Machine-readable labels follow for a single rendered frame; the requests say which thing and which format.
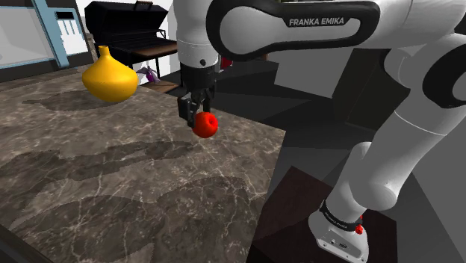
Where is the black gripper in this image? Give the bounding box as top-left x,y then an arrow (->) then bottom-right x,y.
177,61 -> 219,129

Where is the red apple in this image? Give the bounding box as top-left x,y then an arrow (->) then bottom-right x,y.
191,111 -> 220,139

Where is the small purple object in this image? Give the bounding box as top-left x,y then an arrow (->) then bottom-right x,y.
136,65 -> 161,84

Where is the yellow round vase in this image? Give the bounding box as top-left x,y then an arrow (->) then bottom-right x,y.
81,45 -> 140,103

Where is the black barbecue grill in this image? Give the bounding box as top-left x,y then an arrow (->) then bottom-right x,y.
84,0 -> 180,94

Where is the dark brown robot stand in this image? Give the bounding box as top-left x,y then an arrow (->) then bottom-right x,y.
246,165 -> 399,263

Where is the blue framed window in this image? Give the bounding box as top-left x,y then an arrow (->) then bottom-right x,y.
0,0 -> 90,71

